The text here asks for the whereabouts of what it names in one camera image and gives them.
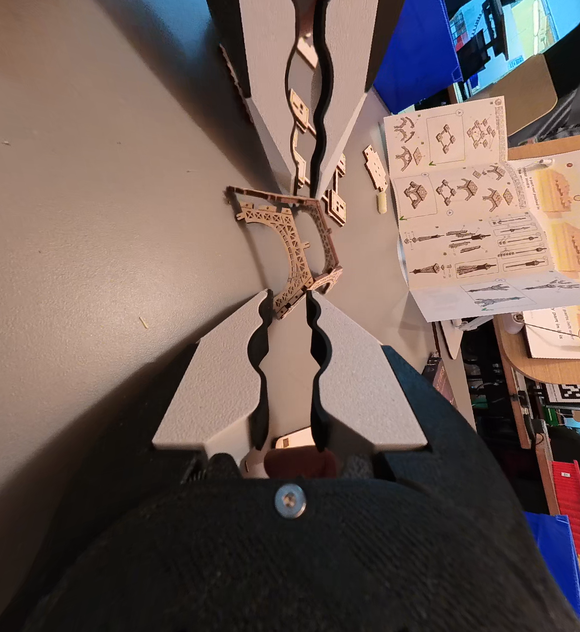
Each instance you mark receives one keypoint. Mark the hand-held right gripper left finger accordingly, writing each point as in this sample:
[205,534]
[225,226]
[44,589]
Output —
[206,395]

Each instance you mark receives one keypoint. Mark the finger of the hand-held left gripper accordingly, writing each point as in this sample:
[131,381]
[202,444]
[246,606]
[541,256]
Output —
[354,49]
[267,74]

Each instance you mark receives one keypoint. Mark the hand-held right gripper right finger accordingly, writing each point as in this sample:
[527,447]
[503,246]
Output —
[374,395]

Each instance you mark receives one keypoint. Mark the wooden arch frame assembly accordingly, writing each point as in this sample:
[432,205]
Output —
[270,193]

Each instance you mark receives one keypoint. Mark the grey desk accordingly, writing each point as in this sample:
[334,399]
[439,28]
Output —
[97,197]

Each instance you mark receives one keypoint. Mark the person's right hand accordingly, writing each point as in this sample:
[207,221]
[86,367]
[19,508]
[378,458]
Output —
[299,464]

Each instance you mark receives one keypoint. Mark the plain blue plastic bin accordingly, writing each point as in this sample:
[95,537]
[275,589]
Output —
[413,49]

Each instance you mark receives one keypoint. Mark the dark purple puzzle box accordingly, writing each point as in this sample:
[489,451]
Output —
[438,380]

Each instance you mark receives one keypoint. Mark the wooden sheet with long parts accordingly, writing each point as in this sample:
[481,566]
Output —
[290,439]

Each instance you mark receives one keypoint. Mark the folded paper instruction sheet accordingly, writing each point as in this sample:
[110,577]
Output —
[418,296]

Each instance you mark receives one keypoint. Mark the cross-shaped wooden plate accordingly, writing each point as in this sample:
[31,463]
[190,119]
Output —
[375,170]

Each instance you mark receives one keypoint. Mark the small pale wax stick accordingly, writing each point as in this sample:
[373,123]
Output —
[383,203]

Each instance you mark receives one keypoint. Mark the large yellow instruction poster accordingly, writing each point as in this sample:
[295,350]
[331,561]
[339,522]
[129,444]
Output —
[542,370]

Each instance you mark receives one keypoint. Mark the tan chair back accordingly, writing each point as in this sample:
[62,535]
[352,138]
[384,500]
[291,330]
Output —
[532,94]

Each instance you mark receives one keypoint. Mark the black and white marker tag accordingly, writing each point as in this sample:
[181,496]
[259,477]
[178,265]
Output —
[579,393]

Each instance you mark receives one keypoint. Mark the red ribbed storage bin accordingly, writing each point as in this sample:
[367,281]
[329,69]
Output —
[571,493]

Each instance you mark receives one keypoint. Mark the blue bin with printed tag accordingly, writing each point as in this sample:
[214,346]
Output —
[546,568]

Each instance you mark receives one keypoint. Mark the white plastic bracket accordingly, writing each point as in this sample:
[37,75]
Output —
[467,324]

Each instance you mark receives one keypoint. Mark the wooden four-square connector frame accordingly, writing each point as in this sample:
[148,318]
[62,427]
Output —
[337,205]

